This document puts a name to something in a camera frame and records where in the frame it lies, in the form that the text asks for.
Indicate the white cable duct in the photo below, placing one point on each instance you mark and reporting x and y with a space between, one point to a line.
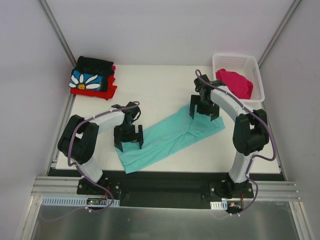
66 201
219 205

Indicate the right white cable duct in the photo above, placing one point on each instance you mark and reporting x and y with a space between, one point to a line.
219 205

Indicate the right aluminium frame post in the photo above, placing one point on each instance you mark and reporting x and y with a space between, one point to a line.
294 6

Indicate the teal t shirt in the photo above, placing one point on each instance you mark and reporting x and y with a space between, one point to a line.
167 137

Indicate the pink folded t shirt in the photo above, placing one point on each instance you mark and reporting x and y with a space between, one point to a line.
113 69

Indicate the white plastic basket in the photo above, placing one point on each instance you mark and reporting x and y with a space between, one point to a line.
244 65

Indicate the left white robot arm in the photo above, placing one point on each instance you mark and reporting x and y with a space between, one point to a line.
79 137

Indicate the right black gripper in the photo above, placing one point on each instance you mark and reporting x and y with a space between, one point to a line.
205 107

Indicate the left white cable duct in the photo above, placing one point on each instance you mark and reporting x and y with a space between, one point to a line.
66 201

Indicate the red folded t shirt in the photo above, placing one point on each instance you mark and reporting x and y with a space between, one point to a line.
106 95

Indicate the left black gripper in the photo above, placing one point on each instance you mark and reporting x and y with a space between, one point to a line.
128 134

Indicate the magenta t shirt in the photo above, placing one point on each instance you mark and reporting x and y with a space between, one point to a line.
239 85

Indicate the aluminium frame post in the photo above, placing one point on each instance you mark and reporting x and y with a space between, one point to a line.
57 31
294 6

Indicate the left aluminium frame post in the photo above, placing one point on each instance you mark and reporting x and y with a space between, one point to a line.
57 31

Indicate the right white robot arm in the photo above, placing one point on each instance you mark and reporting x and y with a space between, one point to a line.
250 133

